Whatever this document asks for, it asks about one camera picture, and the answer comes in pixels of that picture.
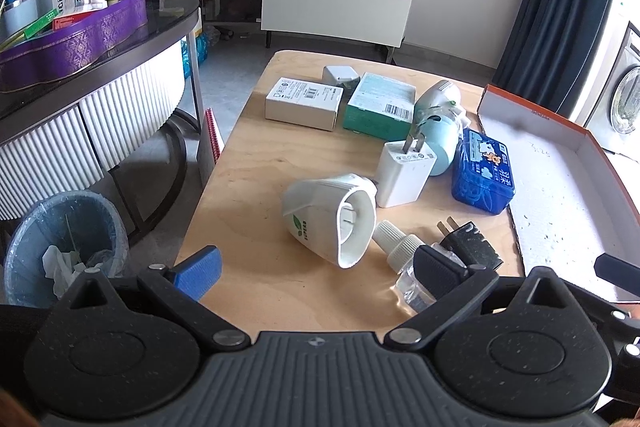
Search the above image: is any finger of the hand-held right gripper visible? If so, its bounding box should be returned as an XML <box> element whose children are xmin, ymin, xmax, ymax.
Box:
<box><xmin>594</xmin><ymin>253</ymin><xmax>640</xmax><ymax>294</ymax></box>
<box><xmin>584</xmin><ymin>296</ymin><xmax>640</xmax><ymax>360</ymax></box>

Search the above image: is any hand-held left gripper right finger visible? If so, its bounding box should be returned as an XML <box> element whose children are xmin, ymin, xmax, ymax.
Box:
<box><xmin>385</xmin><ymin>244</ymin><xmax>586</xmax><ymax>353</ymax></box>

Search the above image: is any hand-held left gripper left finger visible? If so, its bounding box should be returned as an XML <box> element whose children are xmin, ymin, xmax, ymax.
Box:
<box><xmin>52</xmin><ymin>245</ymin><xmax>251</xmax><ymax>350</ymax></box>

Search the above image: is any black wall charger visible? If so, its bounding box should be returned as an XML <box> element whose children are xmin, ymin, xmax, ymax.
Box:
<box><xmin>436</xmin><ymin>217</ymin><xmax>505</xmax><ymax>272</ymax></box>

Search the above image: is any clear repellent liquid bottle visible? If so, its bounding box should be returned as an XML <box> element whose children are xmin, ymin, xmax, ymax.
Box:
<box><xmin>372</xmin><ymin>220</ymin><xmax>441</xmax><ymax>313</ymax></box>

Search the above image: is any orange white cardboard box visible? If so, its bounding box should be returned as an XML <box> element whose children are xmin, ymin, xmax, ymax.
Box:
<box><xmin>475</xmin><ymin>84</ymin><xmax>640</xmax><ymax>303</ymax></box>

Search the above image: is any white wall charger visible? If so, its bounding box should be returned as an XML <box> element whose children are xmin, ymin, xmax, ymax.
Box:
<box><xmin>375</xmin><ymin>133</ymin><xmax>437</xmax><ymax>208</ymax></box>

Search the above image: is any blue tissue pack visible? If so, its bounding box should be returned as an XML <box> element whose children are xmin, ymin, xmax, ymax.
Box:
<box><xmin>451</xmin><ymin>128</ymin><xmax>517</xmax><ymax>215</ymax></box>

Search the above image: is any light blue round device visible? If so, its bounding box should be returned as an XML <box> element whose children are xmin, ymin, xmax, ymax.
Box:
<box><xmin>412</xmin><ymin>112</ymin><xmax>466</xmax><ymax>176</ymax></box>

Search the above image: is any teal cardboard box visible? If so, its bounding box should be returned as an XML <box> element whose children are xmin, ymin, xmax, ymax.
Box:
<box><xmin>342</xmin><ymin>72</ymin><xmax>417</xmax><ymax>142</ymax></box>

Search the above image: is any white green mosquito repellent heater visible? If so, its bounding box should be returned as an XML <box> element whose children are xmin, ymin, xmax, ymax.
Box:
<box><xmin>413</xmin><ymin>79</ymin><xmax>472</xmax><ymax>128</ymax></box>

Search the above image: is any white product box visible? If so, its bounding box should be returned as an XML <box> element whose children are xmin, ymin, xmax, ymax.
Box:
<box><xmin>264</xmin><ymin>77</ymin><xmax>345</xmax><ymax>132</ymax></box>

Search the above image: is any small white power adapter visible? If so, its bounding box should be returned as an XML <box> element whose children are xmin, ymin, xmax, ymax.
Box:
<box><xmin>322</xmin><ymin>65</ymin><xmax>361</xmax><ymax>88</ymax></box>

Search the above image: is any trash bin with blue liner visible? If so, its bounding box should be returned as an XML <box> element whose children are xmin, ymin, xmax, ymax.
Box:
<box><xmin>4</xmin><ymin>191</ymin><xmax>130</xmax><ymax>308</ymax></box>

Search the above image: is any red spiral notebook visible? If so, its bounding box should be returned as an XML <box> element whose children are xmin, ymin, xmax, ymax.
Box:
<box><xmin>196</xmin><ymin>107</ymin><xmax>225</xmax><ymax>180</ymax></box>

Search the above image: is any crumpled white tissue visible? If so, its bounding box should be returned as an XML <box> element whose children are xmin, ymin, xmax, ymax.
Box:
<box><xmin>42</xmin><ymin>244</ymin><xmax>88</xmax><ymax>298</ymax></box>

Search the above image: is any silver washing machine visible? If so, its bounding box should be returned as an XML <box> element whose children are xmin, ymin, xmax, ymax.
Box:
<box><xmin>585</xmin><ymin>22</ymin><xmax>640</xmax><ymax>158</ymax></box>

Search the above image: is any dark oval ribbed cabinet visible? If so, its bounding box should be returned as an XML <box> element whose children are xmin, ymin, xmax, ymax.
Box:
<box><xmin>0</xmin><ymin>0</ymin><xmax>206</xmax><ymax>238</ymax></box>

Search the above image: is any blue plastic bag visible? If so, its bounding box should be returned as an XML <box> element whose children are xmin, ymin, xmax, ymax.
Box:
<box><xmin>181</xmin><ymin>32</ymin><xmax>211</xmax><ymax>78</ymax></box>

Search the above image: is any purple oval box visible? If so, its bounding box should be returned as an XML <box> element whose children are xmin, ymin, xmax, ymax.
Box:
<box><xmin>0</xmin><ymin>0</ymin><xmax>149</xmax><ymax>94</ymax></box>

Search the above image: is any dark blue curtain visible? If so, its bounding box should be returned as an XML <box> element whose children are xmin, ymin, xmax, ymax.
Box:
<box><xmin>492</xmin><ymin>0</ymin><xmax>626</xmax><ymax>120</ymax></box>

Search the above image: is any white TV stand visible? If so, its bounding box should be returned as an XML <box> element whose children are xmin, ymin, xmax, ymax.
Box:
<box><xmin>157</xmin><ymin>0</ymin><xmax>418</xmax><ymax>62</ymax></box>

